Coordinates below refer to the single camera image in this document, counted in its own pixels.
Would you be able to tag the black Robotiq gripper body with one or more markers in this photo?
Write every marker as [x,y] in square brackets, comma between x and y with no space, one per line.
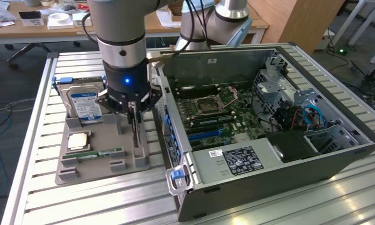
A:
[128,77]

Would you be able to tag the Nvidia graphics card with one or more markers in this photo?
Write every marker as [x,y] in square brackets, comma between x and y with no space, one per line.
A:
[137,136]

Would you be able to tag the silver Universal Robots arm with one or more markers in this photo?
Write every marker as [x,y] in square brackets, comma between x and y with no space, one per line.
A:
[122,23]

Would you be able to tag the hard disk in blue carrier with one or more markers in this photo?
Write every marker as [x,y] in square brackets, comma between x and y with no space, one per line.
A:
[81,105]

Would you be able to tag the grey parts rack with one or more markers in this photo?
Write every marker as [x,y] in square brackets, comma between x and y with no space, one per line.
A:
[104,140]

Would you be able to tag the CPU socket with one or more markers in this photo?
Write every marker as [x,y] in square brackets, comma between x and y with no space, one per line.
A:
[208,105]

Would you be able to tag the silver CPU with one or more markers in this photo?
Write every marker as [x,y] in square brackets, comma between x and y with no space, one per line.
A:
[78,141]

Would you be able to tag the RAM stick with green label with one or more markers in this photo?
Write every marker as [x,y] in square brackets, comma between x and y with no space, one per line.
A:
[213,120]

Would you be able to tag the green bare RAM stick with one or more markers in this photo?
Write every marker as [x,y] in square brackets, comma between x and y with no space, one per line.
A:
[94,154]

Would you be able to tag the blue expansion slot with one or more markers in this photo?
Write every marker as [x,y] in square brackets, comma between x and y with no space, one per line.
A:
[206,134]

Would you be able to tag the metal socket cover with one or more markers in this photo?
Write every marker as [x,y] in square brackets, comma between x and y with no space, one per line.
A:
[228,96]

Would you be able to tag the white notebook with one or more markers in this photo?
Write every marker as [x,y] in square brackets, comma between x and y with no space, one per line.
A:
[169,21]

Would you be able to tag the plain white box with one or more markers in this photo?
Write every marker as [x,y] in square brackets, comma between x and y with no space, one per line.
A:
[78,20]

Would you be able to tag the green Dell motherboard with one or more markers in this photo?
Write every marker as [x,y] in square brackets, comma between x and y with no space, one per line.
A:
[240,122]

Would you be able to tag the white box with tape roll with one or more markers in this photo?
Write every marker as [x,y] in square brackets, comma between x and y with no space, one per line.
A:
[59,22]

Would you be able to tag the red small parts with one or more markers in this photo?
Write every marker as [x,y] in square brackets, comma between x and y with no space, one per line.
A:
[82,7]

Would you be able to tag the white chipset heatsink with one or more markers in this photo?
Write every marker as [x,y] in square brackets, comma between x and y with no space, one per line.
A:
[244,137]

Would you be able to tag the black office chair base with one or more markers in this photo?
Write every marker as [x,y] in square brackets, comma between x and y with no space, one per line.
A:
[27,48]

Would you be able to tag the blue case release latch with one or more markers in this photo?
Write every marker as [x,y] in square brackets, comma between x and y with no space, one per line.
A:
[177,175]

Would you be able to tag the grey power supply unit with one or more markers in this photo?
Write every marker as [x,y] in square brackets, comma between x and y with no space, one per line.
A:
[213,164]

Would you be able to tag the perforated silver disk bay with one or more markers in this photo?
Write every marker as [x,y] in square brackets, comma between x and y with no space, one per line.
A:
[269,89]

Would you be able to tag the wooden desk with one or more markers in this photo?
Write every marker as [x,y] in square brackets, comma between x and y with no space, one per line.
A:
[18,31]

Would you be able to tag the white box with black lid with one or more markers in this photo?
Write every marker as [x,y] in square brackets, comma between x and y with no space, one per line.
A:
[31,17]

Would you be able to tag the grey cup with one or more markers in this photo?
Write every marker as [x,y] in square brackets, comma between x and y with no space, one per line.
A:
[33,2]

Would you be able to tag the white paper card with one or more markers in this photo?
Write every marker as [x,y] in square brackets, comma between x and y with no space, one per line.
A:
[3,24]

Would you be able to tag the dark grey PC case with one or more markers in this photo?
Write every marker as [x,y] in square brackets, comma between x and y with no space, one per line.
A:
[269,192]

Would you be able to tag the wooden cabinet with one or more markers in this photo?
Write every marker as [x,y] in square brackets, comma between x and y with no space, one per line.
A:
[300,21]

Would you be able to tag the plain silver disk bay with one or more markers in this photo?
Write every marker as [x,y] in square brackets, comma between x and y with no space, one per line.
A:
[337,138]

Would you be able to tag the floor device with green light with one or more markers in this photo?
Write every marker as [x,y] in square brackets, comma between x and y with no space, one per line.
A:
[342,51]

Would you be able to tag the black tripod stand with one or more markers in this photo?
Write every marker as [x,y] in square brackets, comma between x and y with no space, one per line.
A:
[373,72]

